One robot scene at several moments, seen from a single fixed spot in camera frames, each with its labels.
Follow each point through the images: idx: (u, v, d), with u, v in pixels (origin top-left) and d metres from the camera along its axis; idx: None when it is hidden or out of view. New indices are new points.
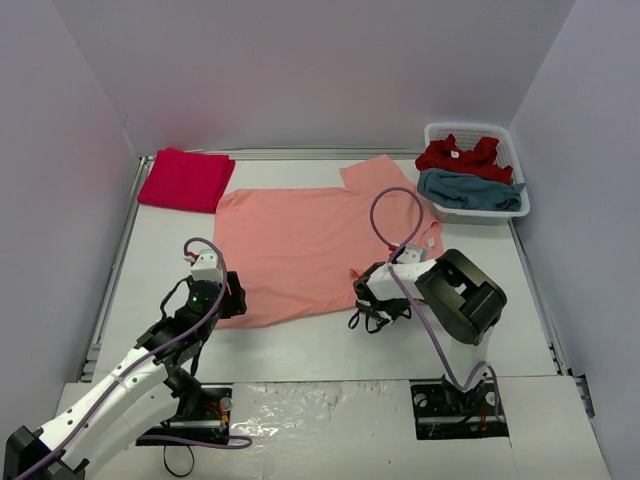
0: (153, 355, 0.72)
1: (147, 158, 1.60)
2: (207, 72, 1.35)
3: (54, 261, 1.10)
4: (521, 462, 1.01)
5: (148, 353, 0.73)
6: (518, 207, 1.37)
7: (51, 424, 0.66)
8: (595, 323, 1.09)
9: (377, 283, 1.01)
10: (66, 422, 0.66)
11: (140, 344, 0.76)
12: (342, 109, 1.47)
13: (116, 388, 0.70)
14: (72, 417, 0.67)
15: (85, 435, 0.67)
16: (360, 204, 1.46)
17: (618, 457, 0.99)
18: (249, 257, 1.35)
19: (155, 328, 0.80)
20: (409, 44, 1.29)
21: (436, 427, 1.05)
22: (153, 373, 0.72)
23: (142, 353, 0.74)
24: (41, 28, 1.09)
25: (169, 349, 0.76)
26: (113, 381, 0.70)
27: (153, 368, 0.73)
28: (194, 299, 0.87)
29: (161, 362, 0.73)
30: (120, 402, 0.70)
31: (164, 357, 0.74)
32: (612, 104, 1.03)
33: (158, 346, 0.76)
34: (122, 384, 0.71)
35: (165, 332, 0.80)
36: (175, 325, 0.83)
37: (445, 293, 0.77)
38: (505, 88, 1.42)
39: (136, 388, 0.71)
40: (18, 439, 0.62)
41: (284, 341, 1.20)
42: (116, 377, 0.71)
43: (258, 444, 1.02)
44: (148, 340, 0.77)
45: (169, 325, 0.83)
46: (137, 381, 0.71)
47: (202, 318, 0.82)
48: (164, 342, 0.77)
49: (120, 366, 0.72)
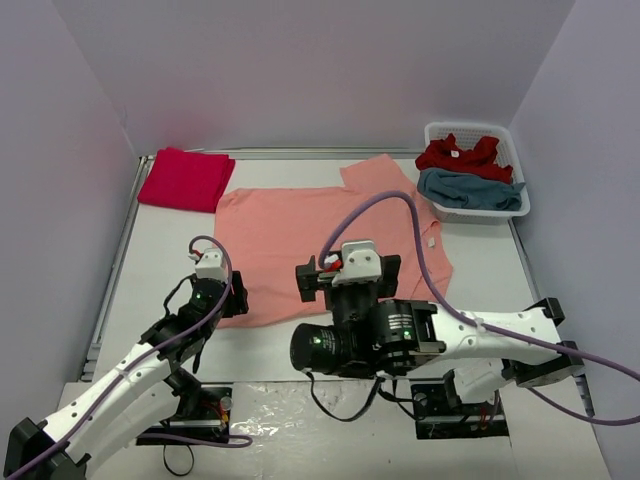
0: (157, 350, 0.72)
1: (147, 157, 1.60)
2: (207, 72, 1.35)
3: (54, 261, 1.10)
4: (521, 462, 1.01)
5: (152, 348, 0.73)
6: (518, 207, 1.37)
7: (56, 416, 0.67)
8: (594, 322, 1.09)
9: (459, 350, 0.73)
10: (71, 415, 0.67)
11: (144, 340, 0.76)
12: (341, 109, 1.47)
13: (120, 382, 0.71)
14: (76, 410, 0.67)
15: (89, 428, 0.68)
16: (360, 203, 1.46)
17: (619, 458, 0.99)
18: (250, 256, 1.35)
19: (159, 324, 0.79)
20: (410, 44, 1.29)
21: (437, 427, 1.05)
22: (157, 368, 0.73)
23: (145, 349, 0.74)
24: (41, 28, 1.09)
25: (173, 345, 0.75)
26: (117, 375, 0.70)
27: (158, 364, 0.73)
28: (198, 296, 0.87)
29: (165, 357, 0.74)
30: (123, 396, 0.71)
31: (168, 353, 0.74)
32: (613, 102, 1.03)
33: (162, 341, 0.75)
34: (126, 378, 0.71)
35: (168, 329, 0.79)
36: (178, 322, 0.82)
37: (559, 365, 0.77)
38: (505, 87, 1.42)
39: (139, 383, 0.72)
40: (22, 432, 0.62)
41: (284, 340, 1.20)
42: (121, 371, 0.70)
43: (258, 443, 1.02)
44: (151, 336, 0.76)
45: (172, 321, 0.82)
46: (141, 376, 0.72)
47: (205, 316, 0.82)
48: (167, 338, 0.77)
49: (124, 361, 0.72)
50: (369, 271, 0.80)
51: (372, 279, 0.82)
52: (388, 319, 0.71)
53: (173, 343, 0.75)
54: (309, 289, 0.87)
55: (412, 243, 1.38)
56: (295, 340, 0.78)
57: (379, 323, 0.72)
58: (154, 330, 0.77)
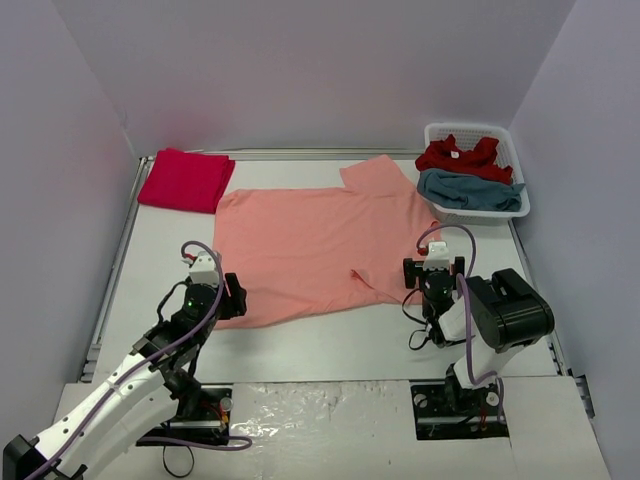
0: (148, 361, 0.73)
1: (147, 158, 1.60)
2: (207, 72, 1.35)
3: (54, 262, 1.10)
4: (522, 464, 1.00)
5: (143, 359, 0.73)
6: (518, 207, 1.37)
7: (48, 433, 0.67)
8: (595, 322, 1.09)
9: (452, 324, 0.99)
10: (63, 431, 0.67)
11: (136, 350, 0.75)
12: (340, 109, 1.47)
13: (111, 396, 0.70)
14: (68, 426, 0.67)
15: (82, 443, 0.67)
16: (360, 204, 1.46)
17: (621, 459, 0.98)
18: (251, 257, 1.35)
19: (152, 333, 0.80)
20: (410, 44, 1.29)
21: (436, 428, 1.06)
22: (149, 380, 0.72)
23: (138, 360, 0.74)
24: (41, 29, 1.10)
25: (165, 355, 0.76)
26: (108, 388, 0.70)
27: (148, 375, 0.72)
28: (189, 304, 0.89)
29: (157, 368, 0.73)
30: (117, 409, 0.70)
31: (159, 364, 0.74)
32: (613, 102, 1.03)
33: (154, 352, 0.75)
34: (117, 391, 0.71)
35: (161, 337, 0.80)
36: (171, 330, 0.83)
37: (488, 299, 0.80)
38: (505, 87, 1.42)
39: (132, 395, 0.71)
40: (15, 448, 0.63)
41: (284, 341, 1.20)
42: (111, 385, 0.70)
43: (258, 444, 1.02)
44: (144, 346, 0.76)
45: (165, 329, 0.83)
46: (132, 388, 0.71)
47: (198, 324, 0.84)
48: (160, 348, 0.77)
49: (116, 373, 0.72)
50: (443, 254, 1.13)
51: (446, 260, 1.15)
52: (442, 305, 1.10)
53: (165, 353, 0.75)
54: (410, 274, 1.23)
55: (412, 243, 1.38)
56: (435, 275, 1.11)
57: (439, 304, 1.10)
58: (147, 339, 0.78)
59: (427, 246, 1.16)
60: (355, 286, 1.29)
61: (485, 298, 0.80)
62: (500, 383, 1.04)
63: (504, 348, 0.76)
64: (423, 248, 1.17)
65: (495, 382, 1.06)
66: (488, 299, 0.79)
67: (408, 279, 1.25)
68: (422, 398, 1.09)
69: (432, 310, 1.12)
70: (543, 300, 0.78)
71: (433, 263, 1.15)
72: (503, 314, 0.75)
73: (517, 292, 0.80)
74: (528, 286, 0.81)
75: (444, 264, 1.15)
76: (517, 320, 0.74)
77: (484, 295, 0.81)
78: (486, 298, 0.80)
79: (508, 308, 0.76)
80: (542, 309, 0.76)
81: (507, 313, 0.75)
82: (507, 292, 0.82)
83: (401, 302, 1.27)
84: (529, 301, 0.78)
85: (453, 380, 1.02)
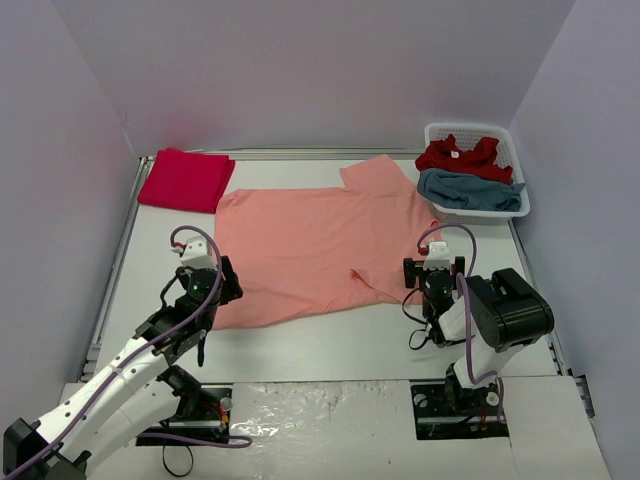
0: (151, 344, 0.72)
1: (147, 158, 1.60)
2: (207, 72, 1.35)
3: (54, 261, 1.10)
4: (522, 464, 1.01)
5: (146, 343, 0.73)
6: (518, 207, 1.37)
7: (50, 416, 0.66)
8: (595, 322, 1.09)
9: (451, 325, 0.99)
10: (64, 414, 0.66)
11: (139, 334, 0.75)
12: (341, 108, 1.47)
13: (114, 379, 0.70)
14: (69, 409, 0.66)
15: (83, 427, 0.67)
16: (361, 204, 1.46)
17: (620, 460, 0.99)
18: (250, 256, 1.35)
19: (155, 317, 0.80)
20: (409, 44, 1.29)
21: (436, 427, 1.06)
22: (152, 363, 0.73)
23: (141, 343, 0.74)
24: (41, 29, 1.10)
25: (169, 338, 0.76)
26: (111, 372, 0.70)
27: (152, 358, 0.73)
28: (194, 288, 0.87)
29: (161, 352, 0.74)
30: (119, 392, 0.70)
31: (163, 347, 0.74)
32: (613, 102, 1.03)
33: (157, 335, 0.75)
34: (120, 374, 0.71)
35: (164, 320, 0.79)
36: (175, 313, 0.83)
37: (486, 299, 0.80)
38: (506, 88, 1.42)
39: (134, 379, 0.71)
40: (15, 432, 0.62)
41: (284, 341, 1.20)
42: (114, 368, 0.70)
43: (258, 444, 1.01)
44: (147, 330, 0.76)
45: (169, 313, 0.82)
46: (135, 372, 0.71)
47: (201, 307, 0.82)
48: (163, 331, 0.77)
49: (118, 357, 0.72)
50: (442, 254, 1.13)
51: (447, 260, 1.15)
52: (441, 305, 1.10)
53: (170, 336, 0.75)
54: (410, 275, 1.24)
55: (412, 243, 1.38)
56: (435, 275, 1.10)
57: (439, 304, 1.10)
58: (150, 323, 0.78)
59: (427, 245, 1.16)
60: (355, 286, 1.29)
61: (483, 298, 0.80)
62: (499, 382, 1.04)
63: (502, 348, 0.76)
64: (423, 248, 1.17)
65: (496, 382, 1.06)
66: (487, 299, 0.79)
67: (409, 279, 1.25)
68: (422, 398, 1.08)
69: (432, 311, 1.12)
70: (543, 300, 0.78)
71: (433, 263, 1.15)
72: (503, 314, 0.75)
73: (515, 292, 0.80)
74: (529, 286, 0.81)
75: (444, 264, 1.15)
76: (516, 321, 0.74)
77: (484, 295, 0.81)
78: (486, 297, 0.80)
79: (508, 308, 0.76)
80: (542, 309, 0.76)
81: (507, 312, 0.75)
82: (507, 292, 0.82)
83: (402, 302, 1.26)
84: (529, 300, 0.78)
85: (454, 380, 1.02)
